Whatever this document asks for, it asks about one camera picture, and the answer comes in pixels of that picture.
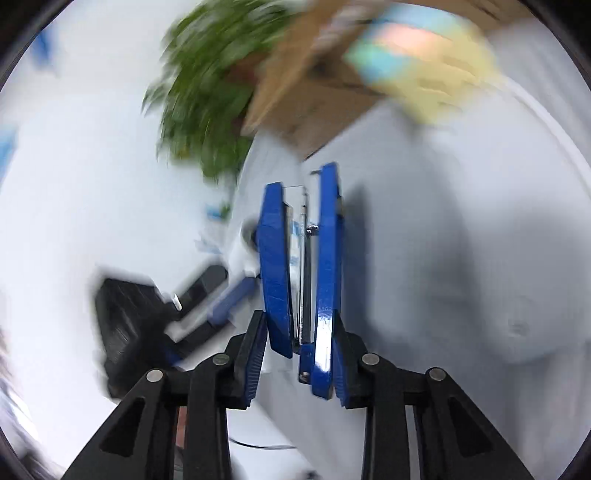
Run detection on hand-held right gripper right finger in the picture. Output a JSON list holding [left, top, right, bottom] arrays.
[[332, 310, 536, 480]]

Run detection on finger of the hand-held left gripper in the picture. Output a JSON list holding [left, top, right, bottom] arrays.
[[168, 265, 257, 342]]

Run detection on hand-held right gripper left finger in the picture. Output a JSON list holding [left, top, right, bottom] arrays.
[[62, 310, 269, 480]]

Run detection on brown cardboard box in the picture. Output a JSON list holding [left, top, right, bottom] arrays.
[[242, 0, 509, 158]]

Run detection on grey table cloth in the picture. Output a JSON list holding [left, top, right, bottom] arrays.
[[228, 23, 591, 480]]

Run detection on green potted plant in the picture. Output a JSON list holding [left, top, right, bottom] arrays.
[[143, 0, 301, 181]]

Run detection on pastel coloured box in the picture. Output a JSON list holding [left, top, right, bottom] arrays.
[[344, 7, 497, 125]]

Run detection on black cable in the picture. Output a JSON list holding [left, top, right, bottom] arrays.
[[231, 438, 296, 452]]

